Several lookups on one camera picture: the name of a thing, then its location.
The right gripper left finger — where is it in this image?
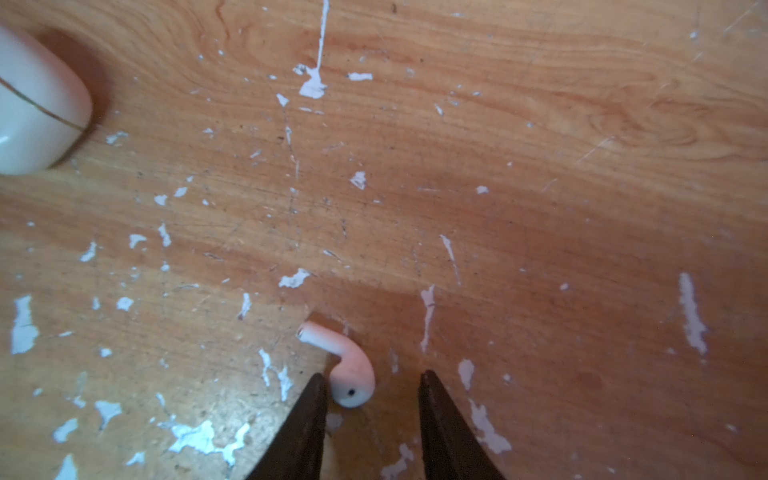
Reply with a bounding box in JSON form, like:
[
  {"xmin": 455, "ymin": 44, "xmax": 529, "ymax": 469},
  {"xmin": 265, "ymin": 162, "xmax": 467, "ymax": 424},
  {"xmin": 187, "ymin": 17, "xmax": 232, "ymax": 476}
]
[{"xmin": 247, "ymin": 373, "xmax": 328, "ymax": 480}]

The white earbud charging case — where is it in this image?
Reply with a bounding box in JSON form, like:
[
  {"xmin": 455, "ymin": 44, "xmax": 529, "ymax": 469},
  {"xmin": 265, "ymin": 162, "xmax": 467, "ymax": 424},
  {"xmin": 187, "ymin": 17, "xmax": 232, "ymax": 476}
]
[{"xmin": 1, "ymin": 23, "xmax": 93, "ymax": 176}]

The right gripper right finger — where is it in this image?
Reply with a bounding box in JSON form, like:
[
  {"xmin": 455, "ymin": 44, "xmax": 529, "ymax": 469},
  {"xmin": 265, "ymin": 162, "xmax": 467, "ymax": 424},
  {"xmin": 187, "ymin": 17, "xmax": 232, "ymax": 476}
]
[{"xmin": 418, "ymin": 370, "xmax": 504, "ymax": 479}]

